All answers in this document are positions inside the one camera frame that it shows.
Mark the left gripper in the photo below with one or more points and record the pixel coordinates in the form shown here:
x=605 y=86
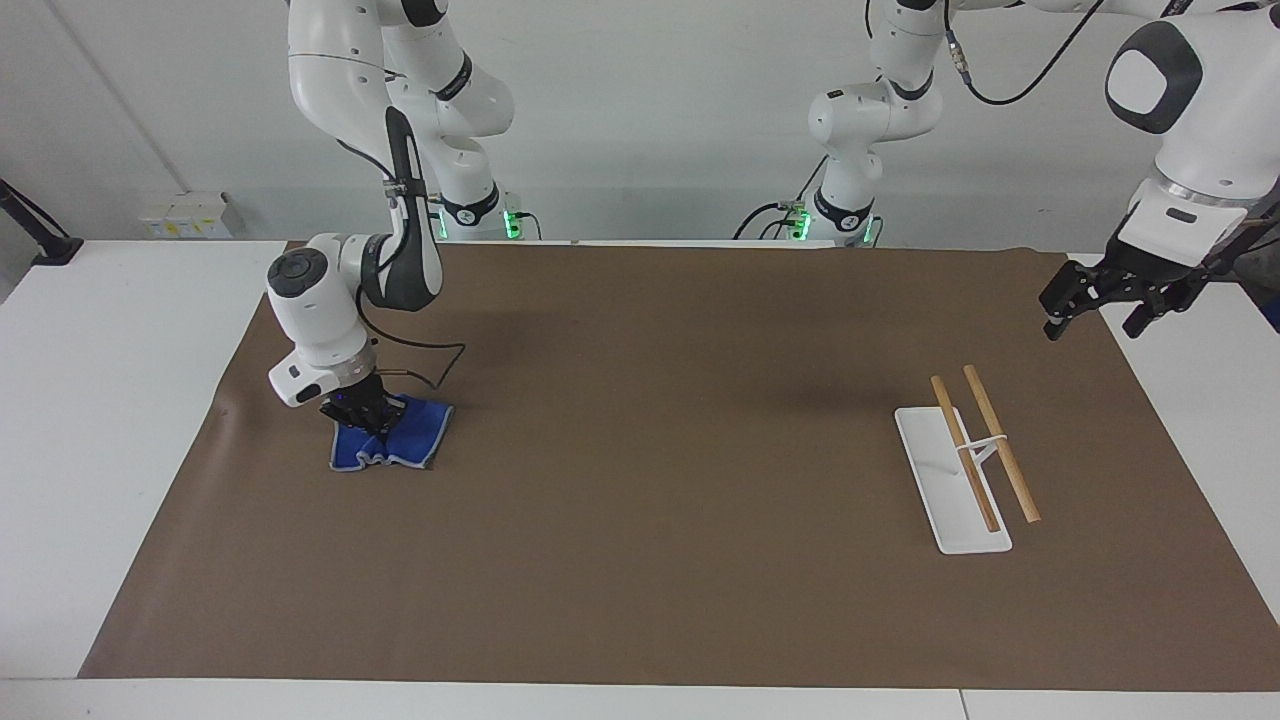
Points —
x=1150 y=272

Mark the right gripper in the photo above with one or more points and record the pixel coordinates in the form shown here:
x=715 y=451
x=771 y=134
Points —
x=362 y=400

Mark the blue towel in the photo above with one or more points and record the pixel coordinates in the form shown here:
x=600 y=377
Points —
x=420 y=435

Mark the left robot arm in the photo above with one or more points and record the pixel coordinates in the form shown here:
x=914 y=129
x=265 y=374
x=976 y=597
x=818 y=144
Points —
x=1215 y=120

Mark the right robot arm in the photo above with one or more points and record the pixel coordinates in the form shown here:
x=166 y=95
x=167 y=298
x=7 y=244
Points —
x=330 y=80

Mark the white rack with wooden bars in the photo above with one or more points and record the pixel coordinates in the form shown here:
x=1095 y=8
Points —
x=955 y=490

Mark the black stand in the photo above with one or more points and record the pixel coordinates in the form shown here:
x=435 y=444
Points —
x=40 y=232

